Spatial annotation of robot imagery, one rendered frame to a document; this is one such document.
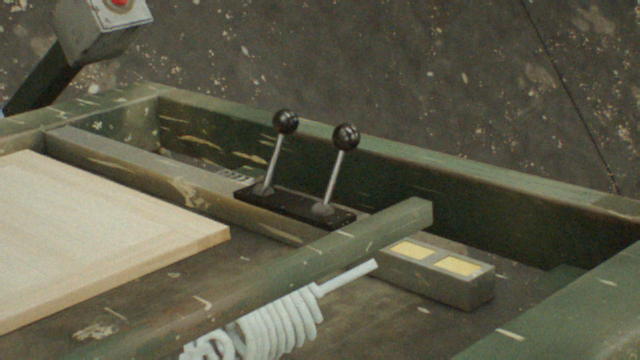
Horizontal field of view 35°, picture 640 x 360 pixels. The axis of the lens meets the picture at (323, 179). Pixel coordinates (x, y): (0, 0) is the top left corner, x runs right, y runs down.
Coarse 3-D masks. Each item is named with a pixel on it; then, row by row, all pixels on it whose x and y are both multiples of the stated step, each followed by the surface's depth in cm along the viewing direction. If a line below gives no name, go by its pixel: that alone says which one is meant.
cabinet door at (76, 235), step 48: (0, 192) 157; (48, 192) 156; (96, 192) 154; (0, 240) 139; (48, 240) 138; (96, 240) 137; (144, 240) 135; (192, 240) 134; (0, 288) 125; (48, 288) 123; (96, 288) 124
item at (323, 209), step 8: (336, 128) 131; (344, 128) 130; (352, 128) 130; (336, 136) 130; (344, 136) 130; (352, 136) 130; (360, 136) 131; (336, 144) 131; (344, 144) 130; (352, 144) 130; (344, 152) 131; (336, 160) 131; (336, 168) 131; (336, 176) 131; (328, 184) 131; (328, 192) 131; (328, 200) 131; (312, 208) 131; (320, 208) 131; (328, 208) 130; (320, 216) 130
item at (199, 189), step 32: (64, 128) 179; (96, 160) 167; (128, 160) 160; (160, 160) 159; (160, 192) 155; (192, 192) 149; (224, 192) 144; (256, 224) 139; (288, 224) 134; (384, 256) 121; (416, 288) 119; (448, 288) 115; (480, 288) 114
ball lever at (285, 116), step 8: (280, 112) 139; (288, 112) 139; (272, 120) 139; (280, 120) 138; (288, 120) 138; (296, 120) 139; (280, 128) 139; (288, 128) 138; (296, 128) 140; (280, 136) 139; (280, 144) 140; (272, 152) 140; (272, 160) 139; (272, 168) 140; (264, 184) 139; (256, 192) 139; (264, 192) 138; (272, 192) 139
